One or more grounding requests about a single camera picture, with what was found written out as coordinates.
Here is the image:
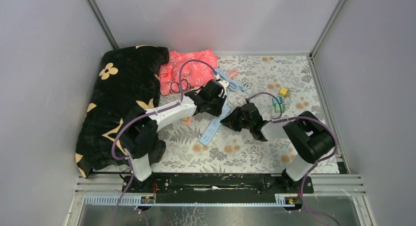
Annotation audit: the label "pink power strip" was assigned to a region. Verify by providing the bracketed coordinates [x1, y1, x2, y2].
[182, 116, 193, 126]

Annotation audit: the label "light blue power cable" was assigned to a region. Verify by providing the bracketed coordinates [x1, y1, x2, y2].
[214, 68, 249, 108]

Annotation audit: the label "green charger plug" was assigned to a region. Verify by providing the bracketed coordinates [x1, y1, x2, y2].
[275, 104, 286, 113]

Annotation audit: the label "black eyeglasses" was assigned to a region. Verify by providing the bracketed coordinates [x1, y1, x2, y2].
[169, 79, 192, 94]

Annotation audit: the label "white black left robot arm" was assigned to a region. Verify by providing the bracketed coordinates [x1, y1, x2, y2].
[115, 79, 229, 192]

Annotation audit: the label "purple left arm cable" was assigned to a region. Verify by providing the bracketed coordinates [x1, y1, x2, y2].
[111, 59, 218, 226]

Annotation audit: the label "floral patterned table mat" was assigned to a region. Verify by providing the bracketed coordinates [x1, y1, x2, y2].
[152, 55, 326, 173]

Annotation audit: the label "black floral plush blanket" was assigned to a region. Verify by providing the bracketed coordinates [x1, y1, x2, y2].
[75, 45, 169, 178]

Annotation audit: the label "pink patterned cloth bag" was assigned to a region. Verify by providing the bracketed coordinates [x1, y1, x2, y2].
[158, 49, 218, 96]

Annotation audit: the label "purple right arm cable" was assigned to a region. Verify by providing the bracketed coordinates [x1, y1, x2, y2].
[245, 92, 340, 226]

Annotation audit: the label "teal charger plug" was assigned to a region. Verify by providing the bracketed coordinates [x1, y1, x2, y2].
[272, 96, 283, 105]

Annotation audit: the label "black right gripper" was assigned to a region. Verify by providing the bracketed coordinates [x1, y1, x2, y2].
[220, 106, 253, 132]

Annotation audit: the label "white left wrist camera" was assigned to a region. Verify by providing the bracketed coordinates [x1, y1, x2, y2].
[218, 79, 230, 98]

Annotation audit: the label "light blue power strip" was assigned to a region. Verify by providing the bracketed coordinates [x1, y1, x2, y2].
[199, 104, 230, 146]

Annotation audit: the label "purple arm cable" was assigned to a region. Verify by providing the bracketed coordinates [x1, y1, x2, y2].
[111, 59, 218, 226]
[245, 92, 340, 226]

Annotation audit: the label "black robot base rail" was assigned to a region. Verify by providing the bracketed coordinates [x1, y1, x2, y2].
[122, 173, 314, 194]

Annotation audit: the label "yellow charger plug far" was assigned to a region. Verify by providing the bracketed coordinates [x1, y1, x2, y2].
[279, 87, 290, 98]

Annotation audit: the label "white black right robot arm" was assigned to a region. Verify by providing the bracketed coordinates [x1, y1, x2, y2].
[220, 102, 338, 193]

